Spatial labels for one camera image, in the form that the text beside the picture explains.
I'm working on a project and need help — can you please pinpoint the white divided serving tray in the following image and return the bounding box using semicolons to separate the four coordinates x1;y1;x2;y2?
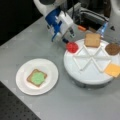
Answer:
64;39;120;85

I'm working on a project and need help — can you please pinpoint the white round plate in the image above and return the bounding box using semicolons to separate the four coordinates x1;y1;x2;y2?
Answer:
16;59;59;95

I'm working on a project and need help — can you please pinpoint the toasted bread slice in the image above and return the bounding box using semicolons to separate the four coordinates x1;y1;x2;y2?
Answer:
27;69;47;87
84;33;101;48

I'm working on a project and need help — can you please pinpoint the green lettuce leaf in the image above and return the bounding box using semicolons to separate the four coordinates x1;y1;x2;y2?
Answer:
31;73;44;85

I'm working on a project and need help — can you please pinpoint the red tomato slice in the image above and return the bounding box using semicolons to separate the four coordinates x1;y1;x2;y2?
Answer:
66;42;79;53

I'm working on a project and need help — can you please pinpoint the small orange block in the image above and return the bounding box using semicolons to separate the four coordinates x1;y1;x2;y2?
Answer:
78;26;86;31

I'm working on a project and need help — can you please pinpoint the yellow cheese slice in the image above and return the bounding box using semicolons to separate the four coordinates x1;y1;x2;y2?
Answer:
104;64;120;77

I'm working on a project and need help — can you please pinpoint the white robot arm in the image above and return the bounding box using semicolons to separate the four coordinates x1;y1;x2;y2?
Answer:
33;0;74;43

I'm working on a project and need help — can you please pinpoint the brown meat patty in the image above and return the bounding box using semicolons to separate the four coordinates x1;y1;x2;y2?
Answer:
105;43;120;55

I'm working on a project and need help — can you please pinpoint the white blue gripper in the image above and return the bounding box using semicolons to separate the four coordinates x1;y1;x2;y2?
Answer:
45;8;75;44

